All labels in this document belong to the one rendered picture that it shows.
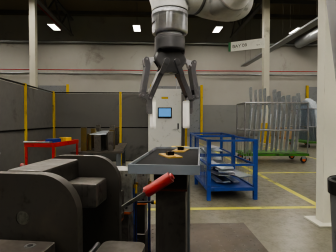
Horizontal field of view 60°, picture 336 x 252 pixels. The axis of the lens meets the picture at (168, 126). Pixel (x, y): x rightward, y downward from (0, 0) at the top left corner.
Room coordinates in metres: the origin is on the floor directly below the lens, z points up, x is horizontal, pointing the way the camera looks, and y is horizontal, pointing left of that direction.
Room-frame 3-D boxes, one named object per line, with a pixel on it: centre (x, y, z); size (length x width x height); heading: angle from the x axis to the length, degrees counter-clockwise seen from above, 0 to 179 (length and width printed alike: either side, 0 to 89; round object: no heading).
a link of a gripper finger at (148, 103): (0.71, 0.05, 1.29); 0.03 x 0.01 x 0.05; 109
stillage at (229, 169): (5.10, -0.96, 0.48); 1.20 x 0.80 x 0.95; 4
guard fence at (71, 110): (7.75, 1.26, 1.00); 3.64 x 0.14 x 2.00; 93
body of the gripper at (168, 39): (0.73, 0.00, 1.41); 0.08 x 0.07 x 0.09; 109
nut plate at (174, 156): (0.73, -0.01, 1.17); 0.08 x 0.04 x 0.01; 19
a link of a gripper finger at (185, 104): (0.74, -0.05, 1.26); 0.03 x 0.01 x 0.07; 19
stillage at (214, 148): (6.50, -0.95, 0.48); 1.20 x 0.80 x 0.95; 1
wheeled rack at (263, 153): (8.90, -3.14, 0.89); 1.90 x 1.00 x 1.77; 91
